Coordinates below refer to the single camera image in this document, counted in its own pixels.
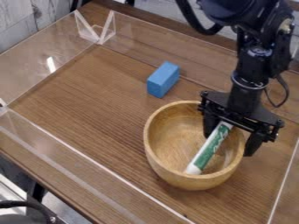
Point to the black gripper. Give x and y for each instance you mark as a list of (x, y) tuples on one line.
[(261, 123)]

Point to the green white marker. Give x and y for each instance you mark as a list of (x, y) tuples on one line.
[(208, 149)]

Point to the brown wooden bowl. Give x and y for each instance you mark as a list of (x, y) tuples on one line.
[(172, 140)]

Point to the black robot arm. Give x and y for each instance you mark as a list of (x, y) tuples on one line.
[(263, 23)]

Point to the blue rectangular block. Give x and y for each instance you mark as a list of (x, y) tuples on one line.
[(163, 79)]

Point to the black metal table leg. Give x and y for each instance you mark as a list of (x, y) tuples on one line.
[(37, 192)]

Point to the clear acrylic corner bracket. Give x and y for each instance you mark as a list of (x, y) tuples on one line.
[(95, 33)]

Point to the clear acrylic barrier wall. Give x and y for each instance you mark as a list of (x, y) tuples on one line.
[(107, 198)]

